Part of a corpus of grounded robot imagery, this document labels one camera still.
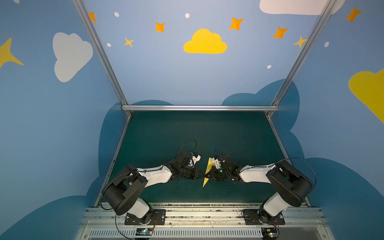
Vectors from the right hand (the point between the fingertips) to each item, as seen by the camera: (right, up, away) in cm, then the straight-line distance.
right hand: (205, 175), depth 88 cm
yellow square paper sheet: (+4, +5, +5) cm, 8 cm away
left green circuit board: (-31, -23, -16) cm, 41 cm away
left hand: (0, +1, -6) cm, 6 cm away
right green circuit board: (+30, -24, -16) cm, 42 cm away
